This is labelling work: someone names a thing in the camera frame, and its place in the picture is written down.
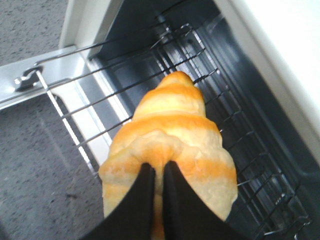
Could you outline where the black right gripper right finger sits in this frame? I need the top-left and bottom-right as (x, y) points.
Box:
(162, 161), (244, 240)

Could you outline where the metal wire oven rack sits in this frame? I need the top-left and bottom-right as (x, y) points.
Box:
(40, 23), (314, 240)

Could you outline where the golden croissant bread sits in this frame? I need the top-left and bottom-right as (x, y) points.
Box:
(98, 71), (238, 240)

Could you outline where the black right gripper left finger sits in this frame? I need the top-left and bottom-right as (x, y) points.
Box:
(82, 163), (155, 240)

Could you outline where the white Toshiba toaster oven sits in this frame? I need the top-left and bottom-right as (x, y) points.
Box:
(59, 0), (320, 240)

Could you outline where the glass oven door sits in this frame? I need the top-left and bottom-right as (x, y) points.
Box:
(0, 46), (104, 175)

